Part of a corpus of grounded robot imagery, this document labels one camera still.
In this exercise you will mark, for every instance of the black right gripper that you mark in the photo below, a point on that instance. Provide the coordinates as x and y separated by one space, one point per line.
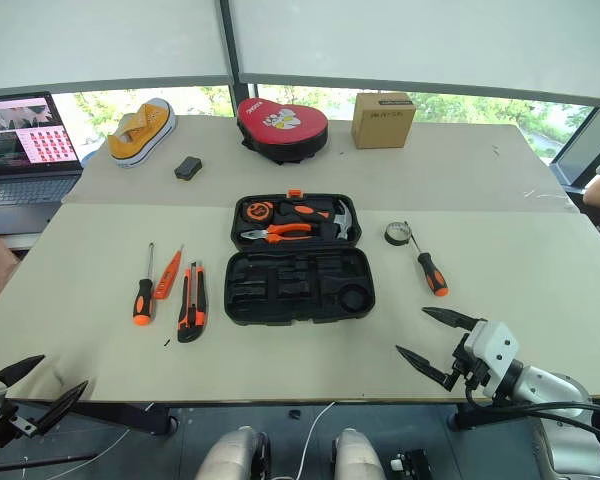
472 367

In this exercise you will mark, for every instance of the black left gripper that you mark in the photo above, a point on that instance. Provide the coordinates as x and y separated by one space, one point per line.
5 422

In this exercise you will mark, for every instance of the black tool case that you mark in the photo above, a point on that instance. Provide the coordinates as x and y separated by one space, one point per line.
300 295

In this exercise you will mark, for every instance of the orange voltage tester pen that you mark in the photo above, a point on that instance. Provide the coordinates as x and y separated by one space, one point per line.
166 277

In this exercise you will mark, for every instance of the orange black utility knife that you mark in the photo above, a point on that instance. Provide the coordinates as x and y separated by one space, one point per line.
192 315

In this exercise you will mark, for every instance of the black electrical tape roll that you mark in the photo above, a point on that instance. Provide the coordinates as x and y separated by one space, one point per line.
397 235

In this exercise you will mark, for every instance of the black device with white knob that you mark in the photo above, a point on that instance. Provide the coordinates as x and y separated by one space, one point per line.
412 465

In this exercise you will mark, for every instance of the silver rounded robot part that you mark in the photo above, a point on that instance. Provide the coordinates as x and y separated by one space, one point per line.
230 455
355 455

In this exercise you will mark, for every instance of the small black floor object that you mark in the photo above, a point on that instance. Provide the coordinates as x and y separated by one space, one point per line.
294 414

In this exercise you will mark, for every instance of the short orange black screwdriver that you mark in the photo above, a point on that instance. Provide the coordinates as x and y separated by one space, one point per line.
307 212

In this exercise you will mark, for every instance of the orange black tape measure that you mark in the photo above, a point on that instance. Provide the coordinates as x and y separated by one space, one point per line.
260 211

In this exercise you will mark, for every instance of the brown cardboard box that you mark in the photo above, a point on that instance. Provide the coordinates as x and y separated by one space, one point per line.
382 122

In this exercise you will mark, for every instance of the blue round object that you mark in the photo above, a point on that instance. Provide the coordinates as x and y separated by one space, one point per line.
90 159

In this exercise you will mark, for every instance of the open laptop computer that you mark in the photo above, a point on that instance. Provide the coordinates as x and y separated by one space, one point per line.
22 145

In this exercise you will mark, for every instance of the small black box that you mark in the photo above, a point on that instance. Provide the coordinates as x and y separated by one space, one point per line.
188 168

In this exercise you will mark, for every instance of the red heart-shaped bag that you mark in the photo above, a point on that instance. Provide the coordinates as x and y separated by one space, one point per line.
280 127

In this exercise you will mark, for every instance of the yellow canvas sneaker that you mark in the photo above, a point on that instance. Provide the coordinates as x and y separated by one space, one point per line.
140 135

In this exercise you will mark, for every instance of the white roller blind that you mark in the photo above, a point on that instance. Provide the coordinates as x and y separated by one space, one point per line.
100 35
420 40

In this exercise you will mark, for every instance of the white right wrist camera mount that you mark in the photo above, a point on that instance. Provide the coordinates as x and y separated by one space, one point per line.
495 345

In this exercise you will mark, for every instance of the dark window frame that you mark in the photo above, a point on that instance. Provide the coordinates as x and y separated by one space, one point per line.
232 50

